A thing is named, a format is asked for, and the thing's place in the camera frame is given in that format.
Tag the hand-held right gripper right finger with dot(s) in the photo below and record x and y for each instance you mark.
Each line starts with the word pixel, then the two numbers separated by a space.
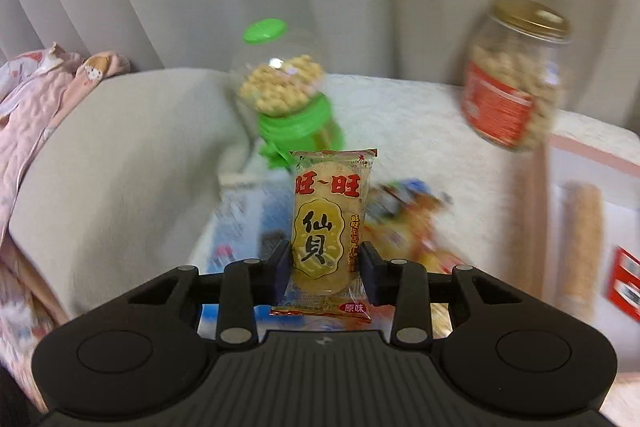
pixel 370 272

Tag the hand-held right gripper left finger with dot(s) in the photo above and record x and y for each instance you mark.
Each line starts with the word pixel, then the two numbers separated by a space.
pixel 280 269

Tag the yellow rice cracker packet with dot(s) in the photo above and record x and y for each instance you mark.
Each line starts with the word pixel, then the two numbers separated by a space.
pixel 320 207

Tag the pink cardboard box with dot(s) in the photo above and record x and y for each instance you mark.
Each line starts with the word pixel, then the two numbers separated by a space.
pixel 590 152

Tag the yellow panda snack packet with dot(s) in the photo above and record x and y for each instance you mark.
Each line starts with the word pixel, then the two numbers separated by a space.
pixel 425 247

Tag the blue orange snack packet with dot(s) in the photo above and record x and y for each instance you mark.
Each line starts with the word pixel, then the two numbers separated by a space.
pixel 415 191

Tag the green candy dispenser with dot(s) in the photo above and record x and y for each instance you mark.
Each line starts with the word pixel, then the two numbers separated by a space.
pixel 295 122

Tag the beige cushion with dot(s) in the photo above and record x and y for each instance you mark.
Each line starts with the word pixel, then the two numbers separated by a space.
pixel 125 182

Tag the glass jar with gold lid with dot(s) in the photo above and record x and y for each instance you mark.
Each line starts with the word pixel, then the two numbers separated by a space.
pixel 500 102

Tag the red snack packet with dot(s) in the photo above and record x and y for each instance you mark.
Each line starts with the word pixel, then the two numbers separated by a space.
pixel 625 282

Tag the pink printed quilt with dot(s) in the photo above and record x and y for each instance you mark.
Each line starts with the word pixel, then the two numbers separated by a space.
pixel 30 107

